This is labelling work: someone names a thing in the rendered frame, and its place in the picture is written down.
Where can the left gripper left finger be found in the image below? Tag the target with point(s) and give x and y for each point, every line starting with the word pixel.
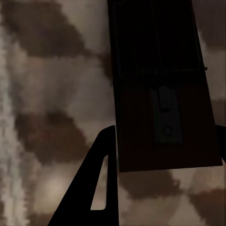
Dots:
pixel 74 208

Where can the mousetrap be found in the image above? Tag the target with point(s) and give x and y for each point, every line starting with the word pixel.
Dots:
pixel 164 116

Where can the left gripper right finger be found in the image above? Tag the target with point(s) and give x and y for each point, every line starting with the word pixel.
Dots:
pixel 221 132

